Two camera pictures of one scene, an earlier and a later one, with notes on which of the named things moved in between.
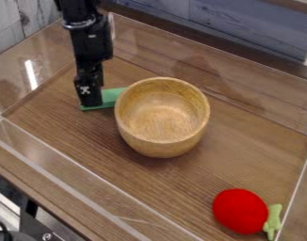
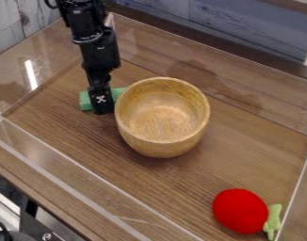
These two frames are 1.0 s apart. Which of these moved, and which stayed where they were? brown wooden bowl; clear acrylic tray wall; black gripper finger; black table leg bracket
Moved: black gripper finger
Stayed: black table leg bracket; clear acrylic tray wall; brown wooden bowl
